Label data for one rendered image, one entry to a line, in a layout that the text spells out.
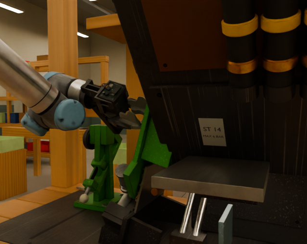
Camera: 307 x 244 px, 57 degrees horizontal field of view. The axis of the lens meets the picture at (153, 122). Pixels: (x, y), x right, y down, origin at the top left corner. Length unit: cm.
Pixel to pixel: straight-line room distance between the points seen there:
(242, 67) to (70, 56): 99
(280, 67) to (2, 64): 52
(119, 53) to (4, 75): 1168
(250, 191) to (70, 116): 44
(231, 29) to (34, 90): 45
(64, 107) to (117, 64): 1161
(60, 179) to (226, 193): 99
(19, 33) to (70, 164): 911
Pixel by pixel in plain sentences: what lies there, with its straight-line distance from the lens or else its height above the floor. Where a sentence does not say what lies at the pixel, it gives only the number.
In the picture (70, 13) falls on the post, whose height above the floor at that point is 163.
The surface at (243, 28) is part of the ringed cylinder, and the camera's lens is 38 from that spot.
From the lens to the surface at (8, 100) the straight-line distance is 683.
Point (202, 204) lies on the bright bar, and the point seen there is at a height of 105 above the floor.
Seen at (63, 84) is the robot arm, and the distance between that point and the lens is 83.
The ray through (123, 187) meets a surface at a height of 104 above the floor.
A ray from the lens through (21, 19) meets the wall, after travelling 1042.
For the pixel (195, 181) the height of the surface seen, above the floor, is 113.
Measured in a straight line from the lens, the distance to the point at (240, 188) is 40.
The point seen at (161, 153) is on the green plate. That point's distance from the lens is 63.
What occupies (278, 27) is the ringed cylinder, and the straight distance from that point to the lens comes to 38.
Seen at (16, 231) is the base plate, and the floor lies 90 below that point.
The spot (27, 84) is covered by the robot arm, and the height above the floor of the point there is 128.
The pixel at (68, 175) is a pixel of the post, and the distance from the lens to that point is 130.
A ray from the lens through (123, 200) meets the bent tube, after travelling 74.
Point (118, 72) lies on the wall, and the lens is 1221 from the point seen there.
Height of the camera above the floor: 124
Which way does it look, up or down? 3 degrees down
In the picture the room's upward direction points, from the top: straight up
